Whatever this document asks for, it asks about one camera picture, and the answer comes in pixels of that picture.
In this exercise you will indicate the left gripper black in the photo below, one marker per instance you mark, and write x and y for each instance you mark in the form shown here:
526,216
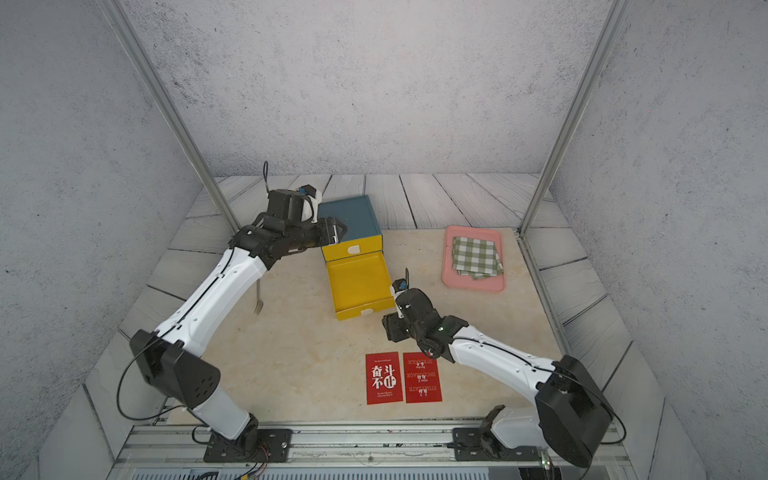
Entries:
328,231

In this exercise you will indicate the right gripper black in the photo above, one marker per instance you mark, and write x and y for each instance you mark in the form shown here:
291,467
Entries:
391,323

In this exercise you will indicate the yellow top drawer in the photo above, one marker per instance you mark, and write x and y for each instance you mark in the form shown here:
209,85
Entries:
351,248

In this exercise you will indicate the yellow drawer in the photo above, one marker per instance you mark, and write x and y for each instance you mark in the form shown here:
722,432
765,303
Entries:
351,248
360,285

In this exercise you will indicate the red postcard english text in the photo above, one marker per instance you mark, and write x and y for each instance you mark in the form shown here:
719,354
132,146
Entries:
422,381

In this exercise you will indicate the red postcard chinese text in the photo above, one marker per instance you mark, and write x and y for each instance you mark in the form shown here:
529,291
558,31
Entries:
383,378

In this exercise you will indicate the yellow bottom drawer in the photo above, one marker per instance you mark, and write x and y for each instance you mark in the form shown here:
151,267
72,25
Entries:
360,285

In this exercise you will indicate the teal drawer cabinet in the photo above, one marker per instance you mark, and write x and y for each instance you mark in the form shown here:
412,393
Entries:
356,213

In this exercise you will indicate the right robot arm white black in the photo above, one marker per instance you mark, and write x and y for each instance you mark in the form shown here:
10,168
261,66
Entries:
571,416

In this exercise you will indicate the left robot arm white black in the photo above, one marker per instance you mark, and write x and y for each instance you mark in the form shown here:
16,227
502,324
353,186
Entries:
170,358

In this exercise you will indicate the pink tray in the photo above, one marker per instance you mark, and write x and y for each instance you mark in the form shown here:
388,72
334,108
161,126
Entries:
452,279

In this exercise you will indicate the green checked cloth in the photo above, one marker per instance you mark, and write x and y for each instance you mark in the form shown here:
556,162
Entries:
476,258

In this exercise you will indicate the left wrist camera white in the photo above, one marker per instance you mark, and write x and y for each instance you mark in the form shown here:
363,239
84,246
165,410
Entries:
311,200

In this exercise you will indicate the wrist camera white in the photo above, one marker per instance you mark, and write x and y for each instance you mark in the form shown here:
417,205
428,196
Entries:
400,285
311,200

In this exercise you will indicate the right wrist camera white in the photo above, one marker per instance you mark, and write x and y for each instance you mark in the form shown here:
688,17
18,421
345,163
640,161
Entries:
400,285

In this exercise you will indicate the left aluminium frame post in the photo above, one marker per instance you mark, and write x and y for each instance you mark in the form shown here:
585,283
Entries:
131,44

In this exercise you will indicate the aluminium frame post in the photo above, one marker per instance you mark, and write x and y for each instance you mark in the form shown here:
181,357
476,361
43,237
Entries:
131,44
611,28

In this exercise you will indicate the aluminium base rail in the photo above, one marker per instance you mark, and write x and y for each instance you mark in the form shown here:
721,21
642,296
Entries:
416,449

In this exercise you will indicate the right aluminium frame post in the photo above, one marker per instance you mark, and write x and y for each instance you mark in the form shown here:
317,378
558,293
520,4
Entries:
611,28

